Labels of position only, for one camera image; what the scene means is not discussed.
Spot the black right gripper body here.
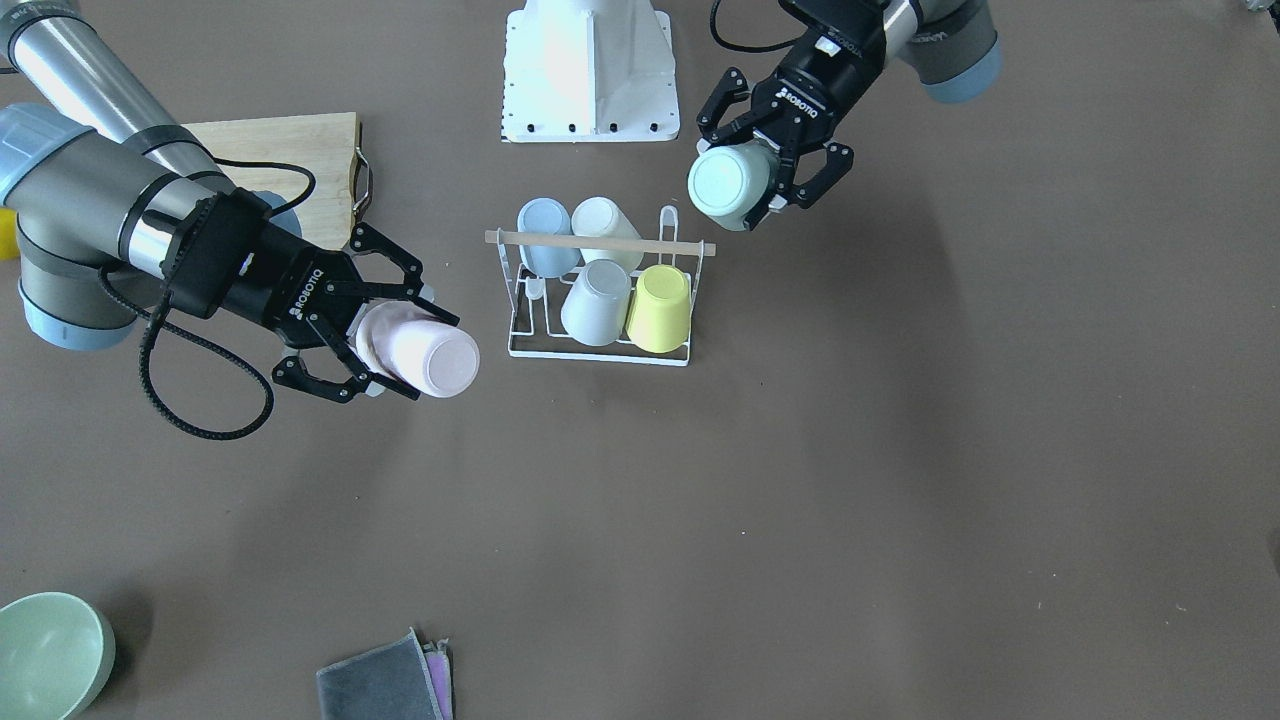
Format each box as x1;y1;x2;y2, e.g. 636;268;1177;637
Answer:
215;234;365;350

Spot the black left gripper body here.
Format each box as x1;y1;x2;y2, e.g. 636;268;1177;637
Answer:
751;29;886;151

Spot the pink plastic cup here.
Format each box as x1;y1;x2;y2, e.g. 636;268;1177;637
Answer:
355;301;480;398

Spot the mint green plastic cup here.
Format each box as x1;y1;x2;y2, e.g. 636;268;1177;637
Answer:
687;141;778;231

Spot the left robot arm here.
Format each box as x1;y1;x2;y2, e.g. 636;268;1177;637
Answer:
687;1;1002;231

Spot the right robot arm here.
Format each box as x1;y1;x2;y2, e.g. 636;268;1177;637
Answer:
3;1;480;404

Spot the light blue plastic cup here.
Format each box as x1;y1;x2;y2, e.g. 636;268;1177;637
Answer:
516;199;581;279

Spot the white plastic cup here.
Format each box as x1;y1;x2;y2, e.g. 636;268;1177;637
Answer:
571;196;645;274

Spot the yellow plastic cup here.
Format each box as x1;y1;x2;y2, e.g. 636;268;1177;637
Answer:
626;264;691;354

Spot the grey plastic cup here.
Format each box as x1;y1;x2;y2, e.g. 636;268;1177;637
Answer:
559;260;631;347

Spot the wooden cutting board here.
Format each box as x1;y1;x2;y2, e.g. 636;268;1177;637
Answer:
183;111;374;251

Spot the folded grey cloth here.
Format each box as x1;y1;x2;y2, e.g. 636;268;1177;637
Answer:
316;630;454;719

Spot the green plastic bowl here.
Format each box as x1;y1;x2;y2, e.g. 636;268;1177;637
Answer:
1;592;116;719

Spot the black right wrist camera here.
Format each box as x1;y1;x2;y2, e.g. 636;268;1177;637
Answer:
161;190;273;319

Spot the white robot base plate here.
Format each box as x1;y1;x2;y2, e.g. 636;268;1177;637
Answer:
500;1;680;143

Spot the white wire cup holder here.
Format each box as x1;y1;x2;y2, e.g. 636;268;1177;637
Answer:
485;205;717;366

